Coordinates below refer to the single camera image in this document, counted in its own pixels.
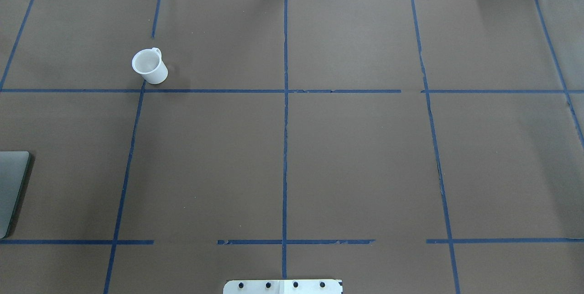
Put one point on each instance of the grey closed laptop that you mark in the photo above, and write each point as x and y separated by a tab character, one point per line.
13	171

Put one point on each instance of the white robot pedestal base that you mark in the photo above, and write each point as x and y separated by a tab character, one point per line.
284	286

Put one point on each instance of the white plastic cup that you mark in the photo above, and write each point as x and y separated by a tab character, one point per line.
149	64

